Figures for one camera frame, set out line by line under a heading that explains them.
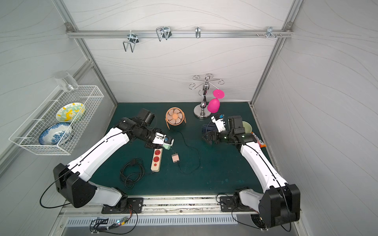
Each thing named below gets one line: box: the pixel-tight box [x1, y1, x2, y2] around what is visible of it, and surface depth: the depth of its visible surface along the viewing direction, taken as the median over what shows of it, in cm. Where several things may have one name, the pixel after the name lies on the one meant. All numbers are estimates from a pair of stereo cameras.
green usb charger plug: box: [162, 144, 172, 150], surface depth 76 cm
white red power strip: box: [150, 147, 163, 173], surface depth 89 cm
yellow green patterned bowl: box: [55, 102, 86, 123], surface depth 71 cm
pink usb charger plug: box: [171, 153, 180, 163], surface depth 90 cm
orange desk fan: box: [164, 106, 187, 130], surface depth 104 cm
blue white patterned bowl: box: [38, 122, 74, 146], surface depth 63 cm
